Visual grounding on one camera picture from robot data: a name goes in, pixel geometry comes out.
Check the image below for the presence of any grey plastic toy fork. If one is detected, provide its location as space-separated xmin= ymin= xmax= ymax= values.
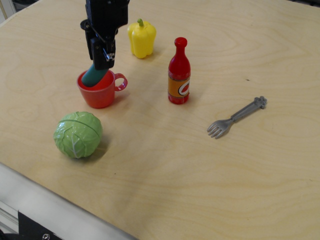
xmin=207 ymin=96 xmax=268 ymax=139

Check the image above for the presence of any green toy cucumber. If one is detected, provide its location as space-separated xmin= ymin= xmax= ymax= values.
xmin=81 ymin=64 xmax=109 ymax=87

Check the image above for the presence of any green toy cabbage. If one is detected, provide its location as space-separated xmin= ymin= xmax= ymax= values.
xmin=53 ymin=111 xmax=103 ymax=159

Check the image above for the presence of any red plastic cup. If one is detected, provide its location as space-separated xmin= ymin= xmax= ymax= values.
xmin=76 ymin=70 xmax=128 ymax=109

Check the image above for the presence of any black corner bracket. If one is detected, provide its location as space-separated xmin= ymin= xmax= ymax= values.
xmin=18 ymin=212 xmax=62 ymax=240

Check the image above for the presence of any red toy sauce bottle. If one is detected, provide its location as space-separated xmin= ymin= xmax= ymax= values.
xmin=167 ymin=37 xmax=191 ymax=105

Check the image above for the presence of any yellow toy bell pepper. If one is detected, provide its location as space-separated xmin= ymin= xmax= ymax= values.
xmin=127 ymin=18 xmax=157 ymax=59

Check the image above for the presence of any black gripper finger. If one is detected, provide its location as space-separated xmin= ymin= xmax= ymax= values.
xmin=90 ymin=37 xmax=116 ymax=70
xmin=84 ymin=27 xmax=93 ymax=60

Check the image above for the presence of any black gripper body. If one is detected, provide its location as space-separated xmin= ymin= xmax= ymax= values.
xmin=80 ymin=0 xmax=129 ymax=42

